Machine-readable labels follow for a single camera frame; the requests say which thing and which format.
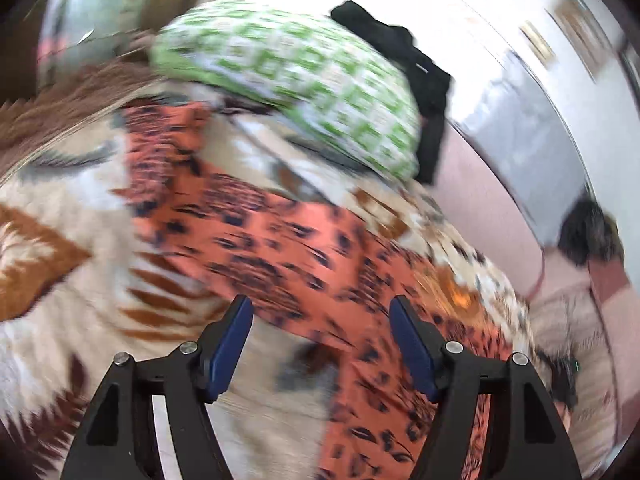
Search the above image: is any orange floral blouse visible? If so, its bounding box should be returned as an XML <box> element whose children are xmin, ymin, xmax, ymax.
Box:
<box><xmin>122</xmin><ymin>99</ymin><xmax>533</xmax><ymax>479</ymax></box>

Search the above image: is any leaf pattern fleece blanket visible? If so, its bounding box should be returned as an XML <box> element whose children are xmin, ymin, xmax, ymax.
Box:
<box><xmin>1</xmin><ymin>62</ymin><xmax>551</xmax><ymax>479</ymax></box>

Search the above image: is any dark furry cushion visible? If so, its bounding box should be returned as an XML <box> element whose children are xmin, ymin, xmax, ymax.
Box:
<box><xmin>558</xmin><ymin>198</ymin><xmax>624</xmax><ymax>266</ymax></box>

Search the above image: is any grey pillow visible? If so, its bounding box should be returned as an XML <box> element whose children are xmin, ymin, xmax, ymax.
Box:
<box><xmin>449</xmin><ymin>50</ymin><xmax>591</xmax><ymax>246</ymax></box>

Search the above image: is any black garment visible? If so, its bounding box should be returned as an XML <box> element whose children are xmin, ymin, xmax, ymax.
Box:
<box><xmin>330</xmin><ymin>0</ymin><xmax>451</xmax><ymax>185</ymax></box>

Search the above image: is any small framed picture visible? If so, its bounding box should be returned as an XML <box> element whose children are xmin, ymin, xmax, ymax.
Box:
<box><xmin>520</xmin><ymin>22</ymin><xmax>555</xmax><ymax>68</ymax></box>

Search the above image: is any large framed painting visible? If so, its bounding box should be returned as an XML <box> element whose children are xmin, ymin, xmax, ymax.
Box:
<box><xmin>548</xmin><ymin>0</ymin><xmax>626</xmax><ymax>81</ymax></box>

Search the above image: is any green white patterned pillow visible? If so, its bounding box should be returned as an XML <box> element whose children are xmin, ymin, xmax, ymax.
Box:
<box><xmin>150</xmin><ymin>0</ymin><xmax>421</xmax><ymax>181</ymax></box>

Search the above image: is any stained glass wooden door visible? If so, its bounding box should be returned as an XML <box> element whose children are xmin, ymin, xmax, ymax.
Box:
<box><xmin>1</xmin><ymin>0</ymin><xmax>200</xmax><ymax>101</ymax></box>

